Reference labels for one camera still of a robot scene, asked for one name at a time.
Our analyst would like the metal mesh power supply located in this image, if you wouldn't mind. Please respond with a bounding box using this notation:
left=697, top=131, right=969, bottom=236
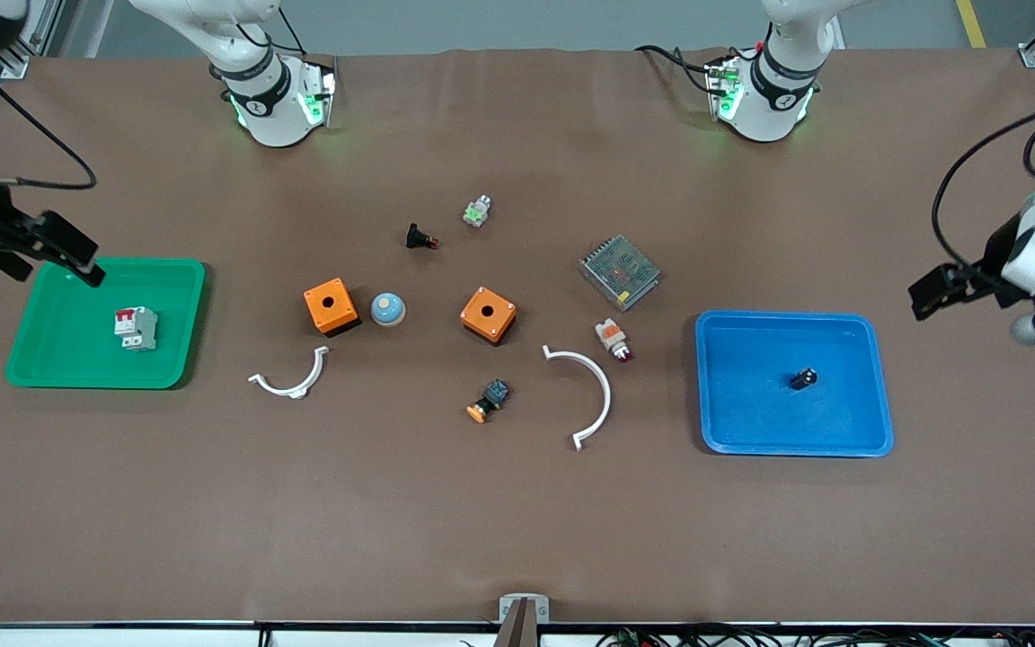
left=579, top=235, right=661, bottom=312

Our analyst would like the black cable bundle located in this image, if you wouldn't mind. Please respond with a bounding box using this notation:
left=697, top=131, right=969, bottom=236
left=594, top=624, right=1035, bottom=647

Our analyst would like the large white curved clip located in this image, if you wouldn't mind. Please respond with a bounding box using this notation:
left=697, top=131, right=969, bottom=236
left=543, top=345, right=613, bottom=451

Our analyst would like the grey metal table bracket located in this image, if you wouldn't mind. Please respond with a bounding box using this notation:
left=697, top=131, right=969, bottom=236
left=499, top=594, right=551, bottom=624

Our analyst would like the green plastic tray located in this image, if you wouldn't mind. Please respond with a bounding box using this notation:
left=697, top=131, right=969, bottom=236
left=4, top=257, right=207, bottom=390

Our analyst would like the red indicator lamp orange body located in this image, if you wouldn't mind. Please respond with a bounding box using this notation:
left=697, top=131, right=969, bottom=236
left=596, top=318, right=633, bottom=363

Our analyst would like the blue plastic tray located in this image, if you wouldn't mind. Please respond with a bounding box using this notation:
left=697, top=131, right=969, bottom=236
left=695, top=311, right=895, bottom=458

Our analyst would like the black left arm base cable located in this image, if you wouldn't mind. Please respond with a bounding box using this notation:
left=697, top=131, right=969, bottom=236
left=634, top=43, right=730, bottom=96

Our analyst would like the small white curved clip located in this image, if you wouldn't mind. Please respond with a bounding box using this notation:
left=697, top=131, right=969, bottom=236
left=248, top=346, right=330, bottom=400

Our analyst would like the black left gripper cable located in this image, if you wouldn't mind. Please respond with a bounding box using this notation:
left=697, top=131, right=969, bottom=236
left=932, top=103, right=1035, bottom=272

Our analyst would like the white red circuit breaker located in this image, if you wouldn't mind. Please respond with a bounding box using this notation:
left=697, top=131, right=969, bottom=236
left=114, top=306, right=159, bottom=352

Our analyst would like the orange button box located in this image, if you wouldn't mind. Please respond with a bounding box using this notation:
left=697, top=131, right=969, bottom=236
left=304, top=278, right=361, bottom=337
left=460, top=287, right=518, bottom=346

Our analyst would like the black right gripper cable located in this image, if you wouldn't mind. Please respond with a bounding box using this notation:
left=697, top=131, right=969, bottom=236
left=0, top=49, right=98, bottom=191

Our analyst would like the orange push button switch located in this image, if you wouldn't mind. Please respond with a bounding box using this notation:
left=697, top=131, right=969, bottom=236
left=466, top=379, right=511, bottom=424

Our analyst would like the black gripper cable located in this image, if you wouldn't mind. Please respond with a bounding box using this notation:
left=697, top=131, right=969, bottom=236
left=932, top=103, right=1035, bottom=272
left=0, top=49, right=98, bottom=191

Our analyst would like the brown pole under bracket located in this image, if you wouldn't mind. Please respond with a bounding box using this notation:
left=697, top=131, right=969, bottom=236
left=492, top=598, right=542, bottom=647

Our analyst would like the black arm base cable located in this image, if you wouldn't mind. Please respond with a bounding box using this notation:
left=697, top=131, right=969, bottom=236
left=634, top=43, right=730, bottom=96
left=248, top=7, right=339, bottom=84

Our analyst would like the black right arm base cable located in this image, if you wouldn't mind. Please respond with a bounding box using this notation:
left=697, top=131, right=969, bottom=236
left=248, top=7, right=339, bottom=84

